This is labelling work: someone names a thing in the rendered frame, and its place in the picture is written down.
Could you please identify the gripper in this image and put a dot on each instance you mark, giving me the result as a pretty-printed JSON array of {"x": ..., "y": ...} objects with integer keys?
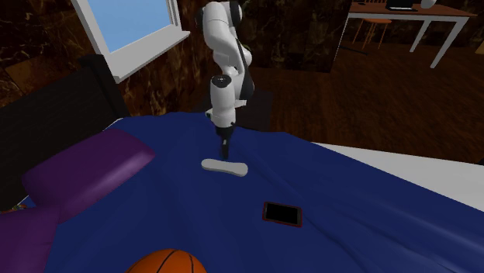
[{"x": 224, "y": 140}]

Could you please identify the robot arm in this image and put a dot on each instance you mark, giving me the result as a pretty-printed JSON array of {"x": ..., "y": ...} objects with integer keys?
[{"x": 223, "y": 56}]

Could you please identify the white remote control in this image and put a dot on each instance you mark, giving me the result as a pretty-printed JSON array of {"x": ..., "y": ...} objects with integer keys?
[{"x": 225, "y": 167}]

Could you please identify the black phone with red edge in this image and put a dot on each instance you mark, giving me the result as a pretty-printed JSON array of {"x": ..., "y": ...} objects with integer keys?
[{"x": 282, "y": 214}]

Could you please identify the orange basketball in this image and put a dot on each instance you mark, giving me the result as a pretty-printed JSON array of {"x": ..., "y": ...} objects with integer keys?
[{"x": 166, "y": 262}]

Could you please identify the bed with blue blanket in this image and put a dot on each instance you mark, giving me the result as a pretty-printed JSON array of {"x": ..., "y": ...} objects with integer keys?
[{"x": 340, "y": 211}]

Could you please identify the purple pillow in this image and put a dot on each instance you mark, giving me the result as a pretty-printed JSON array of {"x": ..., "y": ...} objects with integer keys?
[
  {"x": 22, "y": 242},
  {"x": 87, "y": 170}
]

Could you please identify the orange wooden chair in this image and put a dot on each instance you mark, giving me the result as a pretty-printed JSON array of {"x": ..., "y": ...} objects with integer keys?
[{"x": 372, "y": 27}]

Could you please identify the white-legged wooden desk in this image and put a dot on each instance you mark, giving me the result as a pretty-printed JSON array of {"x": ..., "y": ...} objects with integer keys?
[{"x": 435, "y": 15}]

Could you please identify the window with white frame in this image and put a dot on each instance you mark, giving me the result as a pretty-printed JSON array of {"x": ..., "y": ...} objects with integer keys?
[{"x": 130, "y": 26}]

